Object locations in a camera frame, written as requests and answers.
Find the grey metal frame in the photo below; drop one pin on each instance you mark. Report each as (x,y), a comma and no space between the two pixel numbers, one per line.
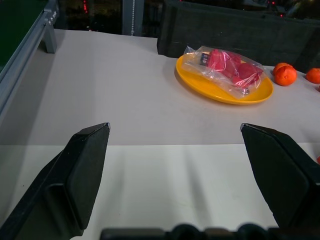
(27,45)

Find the clear bag of red items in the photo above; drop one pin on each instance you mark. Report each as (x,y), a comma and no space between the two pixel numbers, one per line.
(222,68)

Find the black foam bin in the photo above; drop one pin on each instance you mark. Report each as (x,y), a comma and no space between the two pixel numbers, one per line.
(240,32)

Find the yellow plate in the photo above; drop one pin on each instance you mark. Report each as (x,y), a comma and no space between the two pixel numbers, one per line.
(220,87)

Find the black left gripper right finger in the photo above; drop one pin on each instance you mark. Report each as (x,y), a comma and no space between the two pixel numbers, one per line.
(282,175)

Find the orange tangerine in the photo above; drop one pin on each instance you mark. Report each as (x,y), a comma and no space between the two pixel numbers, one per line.
(278,67)
(285,75)
(313,75)

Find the dark green board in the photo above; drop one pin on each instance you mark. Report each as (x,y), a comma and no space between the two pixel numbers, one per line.
(15,25)

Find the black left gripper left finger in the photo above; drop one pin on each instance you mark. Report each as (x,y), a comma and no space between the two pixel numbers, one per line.
(75,180)

